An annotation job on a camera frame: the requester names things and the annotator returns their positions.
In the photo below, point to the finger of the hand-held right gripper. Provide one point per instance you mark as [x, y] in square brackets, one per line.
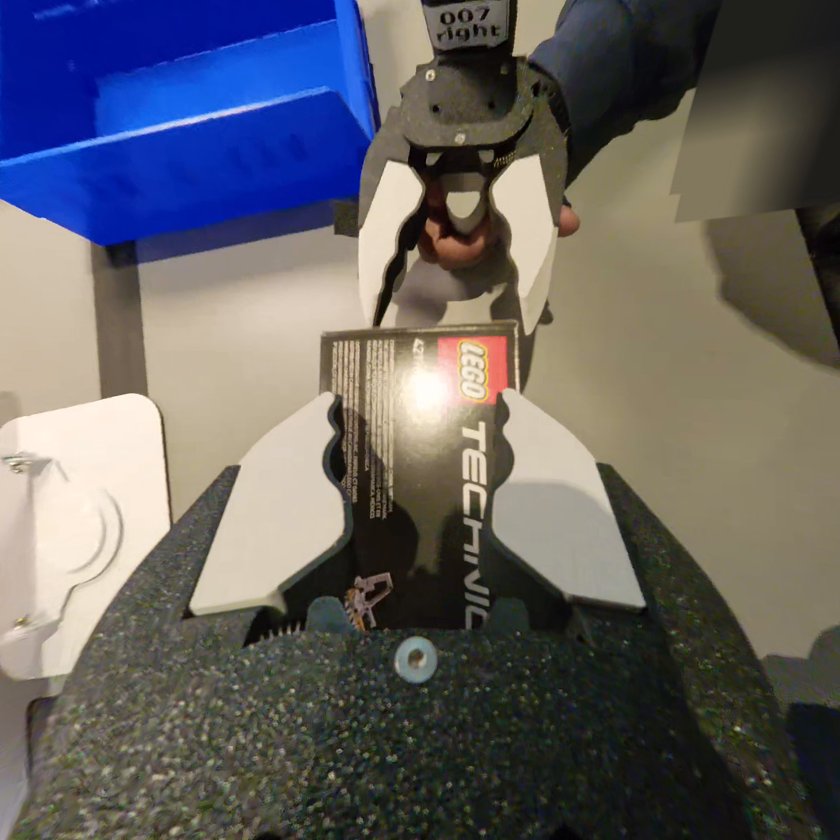
[535, 229]
[384, 216]

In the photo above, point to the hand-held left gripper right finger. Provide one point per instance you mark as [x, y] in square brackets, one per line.
[558, 512]

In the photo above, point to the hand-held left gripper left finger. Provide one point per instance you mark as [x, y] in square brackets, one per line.
[275, 512]

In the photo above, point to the black toy brick box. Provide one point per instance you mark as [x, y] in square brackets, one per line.
[420, 420]

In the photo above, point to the person's right forearm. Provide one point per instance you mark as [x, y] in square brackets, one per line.
[623, 65]

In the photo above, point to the grey desk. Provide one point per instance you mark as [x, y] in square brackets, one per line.
[656, 426]

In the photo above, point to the person's right hand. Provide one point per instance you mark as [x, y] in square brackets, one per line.
[459, 253]

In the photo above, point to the blue plastic bin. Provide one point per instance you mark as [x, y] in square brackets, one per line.
[197, 164]

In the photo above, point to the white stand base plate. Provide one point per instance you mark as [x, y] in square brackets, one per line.
[131, 446]

